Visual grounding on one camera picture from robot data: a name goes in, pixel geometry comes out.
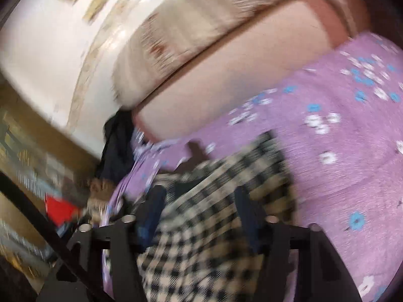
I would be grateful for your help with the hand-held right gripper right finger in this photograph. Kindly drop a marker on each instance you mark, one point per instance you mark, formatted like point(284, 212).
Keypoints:
point(248, 218)

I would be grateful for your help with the red flat object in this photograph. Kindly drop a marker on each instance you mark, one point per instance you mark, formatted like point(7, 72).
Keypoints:
point(59, 209)

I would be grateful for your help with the striped floral pillow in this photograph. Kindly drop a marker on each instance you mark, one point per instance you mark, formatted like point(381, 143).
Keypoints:
point(195, 37)

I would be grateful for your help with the framed wall picture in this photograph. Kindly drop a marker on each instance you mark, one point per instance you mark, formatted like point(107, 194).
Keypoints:
point(96, 6)

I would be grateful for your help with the pink quilted backrest cushion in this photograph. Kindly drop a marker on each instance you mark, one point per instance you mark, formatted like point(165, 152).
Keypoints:
point(236, 78)

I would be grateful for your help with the wooden glass door cabinet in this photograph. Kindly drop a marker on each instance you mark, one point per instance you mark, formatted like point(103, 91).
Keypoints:
point(31, 138)

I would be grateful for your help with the purple floral bedsheet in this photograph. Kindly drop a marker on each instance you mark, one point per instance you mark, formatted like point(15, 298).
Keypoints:
point(330, 163)

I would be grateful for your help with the brown garment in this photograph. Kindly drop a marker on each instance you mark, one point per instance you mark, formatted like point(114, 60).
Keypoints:
point(102, 186)

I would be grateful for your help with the dark navy garment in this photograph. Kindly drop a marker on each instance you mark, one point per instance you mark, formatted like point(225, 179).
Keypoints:
point(116, 148)

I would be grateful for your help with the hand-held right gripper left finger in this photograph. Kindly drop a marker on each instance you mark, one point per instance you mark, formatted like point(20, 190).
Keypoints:
point(154, 209)

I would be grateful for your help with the black and cream checked coat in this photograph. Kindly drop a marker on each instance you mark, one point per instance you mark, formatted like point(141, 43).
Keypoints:
point(204, 226)

